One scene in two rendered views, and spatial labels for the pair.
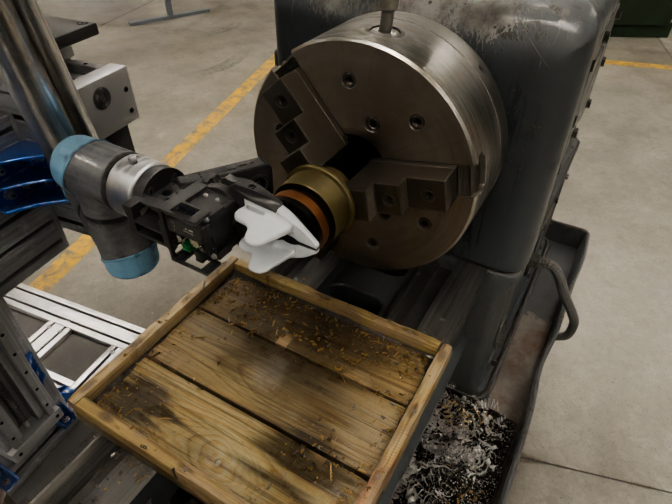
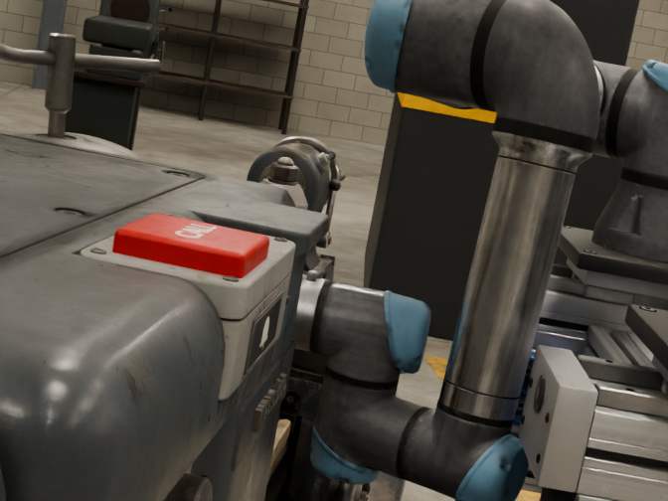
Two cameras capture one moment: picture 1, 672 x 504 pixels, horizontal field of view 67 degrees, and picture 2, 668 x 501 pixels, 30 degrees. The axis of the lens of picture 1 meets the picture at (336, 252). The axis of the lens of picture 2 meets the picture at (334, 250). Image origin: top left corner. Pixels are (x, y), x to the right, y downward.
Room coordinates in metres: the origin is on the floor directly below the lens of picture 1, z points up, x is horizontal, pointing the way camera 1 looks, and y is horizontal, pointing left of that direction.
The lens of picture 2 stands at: (1.64, -0.25, 1.37)
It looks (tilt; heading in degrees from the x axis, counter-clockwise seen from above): 10 degrees down; 156
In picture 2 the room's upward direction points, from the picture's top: 10 degrees clockwise
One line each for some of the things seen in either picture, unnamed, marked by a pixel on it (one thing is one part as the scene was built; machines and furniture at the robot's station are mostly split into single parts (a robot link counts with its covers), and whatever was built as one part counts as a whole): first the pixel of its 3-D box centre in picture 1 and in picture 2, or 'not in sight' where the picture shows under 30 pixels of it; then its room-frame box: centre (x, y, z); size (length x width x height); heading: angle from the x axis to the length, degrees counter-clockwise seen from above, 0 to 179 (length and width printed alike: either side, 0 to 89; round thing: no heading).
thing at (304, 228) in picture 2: not in sight; (251, 234); (0.95, 0.00, 1.24); 0.09 x 0.08 x 0.03; 150
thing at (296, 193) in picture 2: not in sight; (280, 193); (0.08, 0.34, 1.13); 0.08 x 0.08 x 0.03
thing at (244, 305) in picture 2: not in sight; (190, 297); (1.08, -0.07, 1.23); 0.13 x 0.08 x 0.05; 150
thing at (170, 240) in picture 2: not in sight; (193, 251); (1.10, -0.08, 1.26); 0.06 x 0.06 x 0.02; 60
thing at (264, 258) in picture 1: (272, 254); not in sight; (0.40, 0.07, 1.07); 0.09 x 0.06 x 0.03; 59
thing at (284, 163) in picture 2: not in sight; (284, 169); (0.08, 0.34, 1.17); 0.04 x 0.04 x 0.03
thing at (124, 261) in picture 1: (120, 229); (367, 426); (0.56, 0.30, 0.98); 0.11 x 0.08 x 0.11; 37
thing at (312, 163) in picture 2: not in sight; (281, 220); (-0.44, 0.55, 1.01); 0.30 x 0.20 x 0.29; 150
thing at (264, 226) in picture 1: (269, 231); not in sight; (0.40, 0.07, 1.10); 0.09 x 0.06 x 0.03; 59
